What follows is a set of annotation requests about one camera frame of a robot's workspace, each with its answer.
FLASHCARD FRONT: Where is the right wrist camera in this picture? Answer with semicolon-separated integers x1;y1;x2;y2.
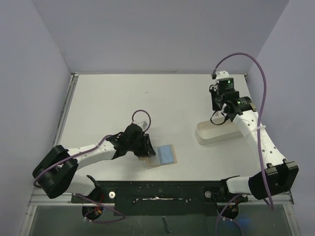
212;71;230;80

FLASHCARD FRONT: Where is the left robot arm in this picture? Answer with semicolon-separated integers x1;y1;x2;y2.
32;123;156;202

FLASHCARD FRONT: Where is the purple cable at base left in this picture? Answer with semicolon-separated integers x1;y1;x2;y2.
73;193;127;224

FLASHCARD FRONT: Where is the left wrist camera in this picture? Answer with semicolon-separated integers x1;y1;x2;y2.
132;121;149;131

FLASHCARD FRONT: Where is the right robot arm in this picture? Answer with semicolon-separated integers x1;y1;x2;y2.
209;78;299;201

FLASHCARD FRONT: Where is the beige card holder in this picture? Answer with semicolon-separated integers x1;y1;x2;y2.
138;145;177;167

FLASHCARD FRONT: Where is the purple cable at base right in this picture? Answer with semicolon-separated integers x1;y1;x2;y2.
215;194;246;236

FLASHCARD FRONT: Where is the white plastic tray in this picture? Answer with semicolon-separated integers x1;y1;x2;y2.
195;120;242;146

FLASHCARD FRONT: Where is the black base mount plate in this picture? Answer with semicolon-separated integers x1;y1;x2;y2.
71;175;248;217

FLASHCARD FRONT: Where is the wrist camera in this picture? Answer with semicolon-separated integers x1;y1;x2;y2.
212;71;230;80
132;121;149;131

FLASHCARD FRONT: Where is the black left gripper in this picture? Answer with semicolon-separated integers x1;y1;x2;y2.
127;133;155;156

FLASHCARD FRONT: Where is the aluminium table frame rail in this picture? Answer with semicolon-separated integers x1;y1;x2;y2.
53;73;79;147

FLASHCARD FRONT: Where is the purple cable at base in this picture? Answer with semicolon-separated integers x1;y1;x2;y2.
215;194;246;236
73;193;127;224

